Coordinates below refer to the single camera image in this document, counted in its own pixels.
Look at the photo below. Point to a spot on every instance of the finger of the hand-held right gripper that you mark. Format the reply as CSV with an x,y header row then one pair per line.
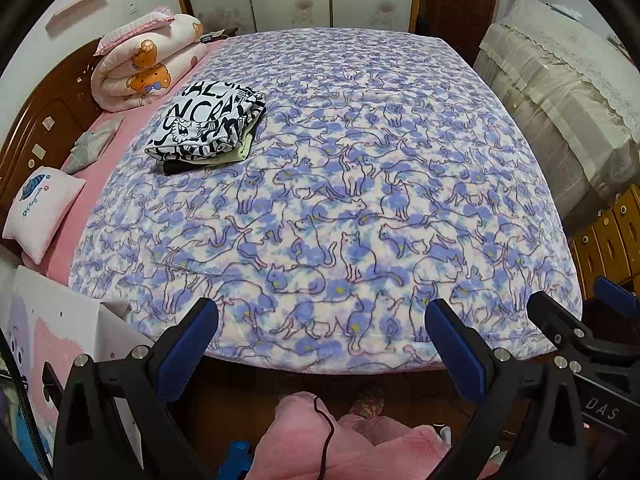
x,y
550,317
617,292

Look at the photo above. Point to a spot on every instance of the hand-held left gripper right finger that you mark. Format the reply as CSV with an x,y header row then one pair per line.
x,y
455,355

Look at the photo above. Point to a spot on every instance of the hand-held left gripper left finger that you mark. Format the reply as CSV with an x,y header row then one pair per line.
x,y
190,347

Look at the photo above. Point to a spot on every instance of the black and white printed garment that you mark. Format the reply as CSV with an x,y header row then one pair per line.
x,y
200,120

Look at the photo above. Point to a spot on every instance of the yellow wooden drawer cabinet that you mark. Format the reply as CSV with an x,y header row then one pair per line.
x,y
610,240

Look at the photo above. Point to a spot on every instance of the patterned slipper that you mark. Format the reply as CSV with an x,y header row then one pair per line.
x,y
367,402

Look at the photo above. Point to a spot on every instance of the person's pink fleece pants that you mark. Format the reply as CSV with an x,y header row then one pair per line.
x,y
375,450

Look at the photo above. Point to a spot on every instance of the pink and white cardboard box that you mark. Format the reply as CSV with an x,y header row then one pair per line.
x,y
50,330

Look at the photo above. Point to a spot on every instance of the beige covered furniture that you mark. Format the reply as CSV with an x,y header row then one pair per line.
x,y
550,125

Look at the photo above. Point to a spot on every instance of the light green folded clothing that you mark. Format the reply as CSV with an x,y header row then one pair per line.
x,y
235,155

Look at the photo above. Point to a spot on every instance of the pink embroidered pillow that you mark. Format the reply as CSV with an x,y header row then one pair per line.
x,y
40,210

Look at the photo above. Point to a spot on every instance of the pink bedsheet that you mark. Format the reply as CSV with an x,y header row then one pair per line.
x,y
115,135

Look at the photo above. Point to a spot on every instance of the grey patterned cloth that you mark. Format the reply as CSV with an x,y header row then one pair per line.
x,y
90,145

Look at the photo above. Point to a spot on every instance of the brown wooden headboard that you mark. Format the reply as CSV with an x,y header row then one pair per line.
x,y
55,105

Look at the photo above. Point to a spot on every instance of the pink orange plush toy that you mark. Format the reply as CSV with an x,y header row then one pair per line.
x,y
145,60

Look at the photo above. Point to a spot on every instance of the dark bedside object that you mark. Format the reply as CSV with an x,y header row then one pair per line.
x,y
217,36

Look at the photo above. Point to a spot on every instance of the dark brown wooden door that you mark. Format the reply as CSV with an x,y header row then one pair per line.
x,y
465,0

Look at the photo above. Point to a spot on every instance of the pink wall shelf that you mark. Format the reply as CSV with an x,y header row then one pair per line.
x,y
75,7

